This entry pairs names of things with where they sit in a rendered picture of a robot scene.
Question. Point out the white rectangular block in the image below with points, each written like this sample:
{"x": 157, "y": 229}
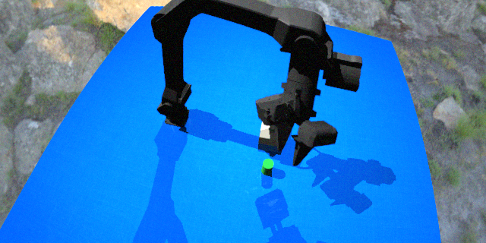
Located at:
{"x": 266, "y": 136}

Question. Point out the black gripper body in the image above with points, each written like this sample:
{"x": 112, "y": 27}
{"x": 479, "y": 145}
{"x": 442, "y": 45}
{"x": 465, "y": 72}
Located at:
{"x": 311, "y": 133}

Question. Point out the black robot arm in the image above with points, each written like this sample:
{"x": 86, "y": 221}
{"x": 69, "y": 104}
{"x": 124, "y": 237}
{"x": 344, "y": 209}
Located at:
{"x": 300, "y": 32}

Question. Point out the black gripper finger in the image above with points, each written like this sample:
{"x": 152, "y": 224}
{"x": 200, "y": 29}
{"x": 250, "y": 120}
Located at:
{"x": 282, "y": 132}
{"x": 301, "y": 150}

